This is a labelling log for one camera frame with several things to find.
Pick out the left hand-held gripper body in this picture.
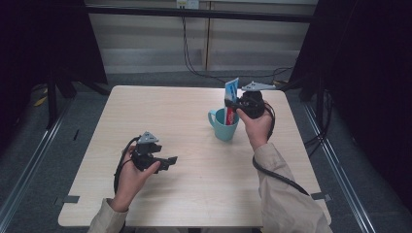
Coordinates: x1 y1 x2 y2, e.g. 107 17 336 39
130 130 163 173

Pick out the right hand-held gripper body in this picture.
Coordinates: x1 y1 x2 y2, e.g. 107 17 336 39
237 81 277 119

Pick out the blue and red toothpaste tube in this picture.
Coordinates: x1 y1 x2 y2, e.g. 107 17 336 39
223 77 240 127

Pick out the teal mug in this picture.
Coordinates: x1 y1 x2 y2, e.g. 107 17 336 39
207 107 241 143

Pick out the person's right hand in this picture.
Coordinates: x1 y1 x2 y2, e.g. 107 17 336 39
235 101 274 152

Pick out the person's left hand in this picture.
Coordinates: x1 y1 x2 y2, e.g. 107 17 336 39
109 145 162 214

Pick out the grey tape strip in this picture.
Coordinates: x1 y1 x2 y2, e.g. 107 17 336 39
53 194 81 206
310 191 332 203

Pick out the black horizontal bar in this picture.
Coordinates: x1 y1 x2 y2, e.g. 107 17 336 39
85 5 318 24

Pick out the dark curtain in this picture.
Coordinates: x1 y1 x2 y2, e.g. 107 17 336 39
287 0 412 203
0 0 109 153

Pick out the yellow floor tape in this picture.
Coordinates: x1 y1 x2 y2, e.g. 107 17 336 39
32 86 50 108

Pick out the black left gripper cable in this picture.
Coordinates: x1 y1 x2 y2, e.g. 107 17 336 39
113 135 142 196

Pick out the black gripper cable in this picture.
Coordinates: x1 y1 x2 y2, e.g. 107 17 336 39
113 135 142 196
252 102 311 197

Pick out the black hanging wall cable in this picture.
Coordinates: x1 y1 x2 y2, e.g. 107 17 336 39
181 16 294 89

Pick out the black metal stand with cables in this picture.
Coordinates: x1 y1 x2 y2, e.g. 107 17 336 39
298 74 335 158

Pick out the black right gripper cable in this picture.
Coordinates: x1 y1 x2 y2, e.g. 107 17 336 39
252 102 311 197

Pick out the white wall outlet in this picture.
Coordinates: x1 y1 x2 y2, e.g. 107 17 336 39
175 0 200 11

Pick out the metal floor rail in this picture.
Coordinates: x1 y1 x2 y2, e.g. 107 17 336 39
0 99 72 225
302 102 377 233

